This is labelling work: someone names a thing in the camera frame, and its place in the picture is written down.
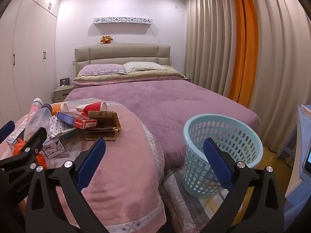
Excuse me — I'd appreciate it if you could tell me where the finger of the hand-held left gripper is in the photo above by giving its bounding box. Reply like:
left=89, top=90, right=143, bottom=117
left=0, top=127, right=47, bottom=173
left=0, top=120, right=15, bottom=143

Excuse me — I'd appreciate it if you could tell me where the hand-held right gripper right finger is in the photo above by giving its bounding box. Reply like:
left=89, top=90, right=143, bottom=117
left=203, top=138, right=285, bottom=233

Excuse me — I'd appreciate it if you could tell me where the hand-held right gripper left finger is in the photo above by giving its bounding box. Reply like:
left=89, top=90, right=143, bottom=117
left=24, top=138, right=114, bottom=233

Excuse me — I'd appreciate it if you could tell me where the white and blue box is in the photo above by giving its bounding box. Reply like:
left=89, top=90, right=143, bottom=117
left=6, top=126, right=26, bottom=148

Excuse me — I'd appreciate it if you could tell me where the brown cardboard piece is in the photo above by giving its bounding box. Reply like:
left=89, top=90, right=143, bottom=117
left=85, top=111, right=121, bottom=142

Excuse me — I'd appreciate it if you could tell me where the light blue plastic basket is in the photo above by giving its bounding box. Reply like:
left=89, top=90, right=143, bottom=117
left=183, top=114, right=264, bottom=196

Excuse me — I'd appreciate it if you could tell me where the clear plastic bottle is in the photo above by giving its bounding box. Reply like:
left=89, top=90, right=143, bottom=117
left=24, top=104, right=52, bottom=139

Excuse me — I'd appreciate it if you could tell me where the white printed small box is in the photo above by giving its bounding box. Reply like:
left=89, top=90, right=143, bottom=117
left=41, top=138, right=66, bottom=160

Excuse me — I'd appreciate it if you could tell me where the orange plastic item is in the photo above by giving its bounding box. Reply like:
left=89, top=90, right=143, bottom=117
left=12, top=139, right=47, bottom=169

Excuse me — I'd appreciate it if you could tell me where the polka-dot paper wrapper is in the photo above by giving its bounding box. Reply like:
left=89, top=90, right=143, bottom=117
left=46, top=115, right=81, bottom=139

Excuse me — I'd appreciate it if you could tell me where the pink bottle with white cap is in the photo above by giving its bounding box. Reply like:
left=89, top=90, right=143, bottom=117
left=30, top=98, right=44, bottom=112

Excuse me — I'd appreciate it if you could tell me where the orange paper cup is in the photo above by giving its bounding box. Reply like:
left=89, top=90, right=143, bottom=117
left=51, top=102, right=70, bottom=116

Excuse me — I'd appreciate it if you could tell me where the blue and red carton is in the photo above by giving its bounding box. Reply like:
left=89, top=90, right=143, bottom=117
left=57, top=112, right=98, bottom=129

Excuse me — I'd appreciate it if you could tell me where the patterned floor mat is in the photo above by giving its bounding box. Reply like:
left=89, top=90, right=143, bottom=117
left=162, top=167, right=245, bottom=233

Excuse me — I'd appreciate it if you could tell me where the red and white paper cup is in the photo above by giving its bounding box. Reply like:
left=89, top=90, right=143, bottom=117
left=76, top=101, right=107, bottom=114

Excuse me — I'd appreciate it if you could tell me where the bed with purple blanket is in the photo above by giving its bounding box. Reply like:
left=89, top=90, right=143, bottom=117
left=63, top=79, right=260, bottom=173

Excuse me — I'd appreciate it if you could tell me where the white wardrobe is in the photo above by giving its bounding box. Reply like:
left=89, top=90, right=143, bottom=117
left=0, top=0, right=62, bottom=127

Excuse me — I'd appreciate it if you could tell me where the folded pink blanket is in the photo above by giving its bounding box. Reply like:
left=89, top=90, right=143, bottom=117
left=72, top=76, right=185, bottom=87

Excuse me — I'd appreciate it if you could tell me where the light blue desk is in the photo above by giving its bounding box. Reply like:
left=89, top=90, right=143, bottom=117
left=284, top=104, right=311, bottom=233

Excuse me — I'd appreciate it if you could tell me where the tablet screen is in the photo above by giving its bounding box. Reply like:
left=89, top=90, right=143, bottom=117
left=302, top=143, right=311, bottom=183

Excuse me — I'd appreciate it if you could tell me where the purple pillow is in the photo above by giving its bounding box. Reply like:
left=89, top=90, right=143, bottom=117
left=77, top=64, right=128, bottom=76

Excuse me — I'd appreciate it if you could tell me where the folded beige blanket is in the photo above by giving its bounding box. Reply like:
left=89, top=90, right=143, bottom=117
left=74, top=65, right=185, bottom=82

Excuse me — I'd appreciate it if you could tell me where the white dotted pillow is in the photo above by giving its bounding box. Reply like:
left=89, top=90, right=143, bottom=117
left=122, top=62, right=168, bottom=73

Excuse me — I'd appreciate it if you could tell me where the orange curtain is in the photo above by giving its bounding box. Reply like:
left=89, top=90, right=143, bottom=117
left=228, top=0, right=258, bottom=103

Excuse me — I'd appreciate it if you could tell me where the beige curtain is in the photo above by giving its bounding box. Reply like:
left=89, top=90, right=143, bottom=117
left=185, top=0, right=246, bottom=102
left=248, top=0, right=311, bottom=150

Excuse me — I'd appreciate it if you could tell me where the beige padded headboard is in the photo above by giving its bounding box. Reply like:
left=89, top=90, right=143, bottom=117
left=74, top=43, right=171, bottom=77

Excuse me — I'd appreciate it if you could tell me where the thin wall cable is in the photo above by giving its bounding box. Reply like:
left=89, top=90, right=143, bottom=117
left=148, top=25, right=161, bottom=45

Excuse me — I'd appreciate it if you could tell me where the white patterned wall shelf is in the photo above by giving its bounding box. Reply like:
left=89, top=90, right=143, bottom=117
left=93, top=17, right=154, bottom=25

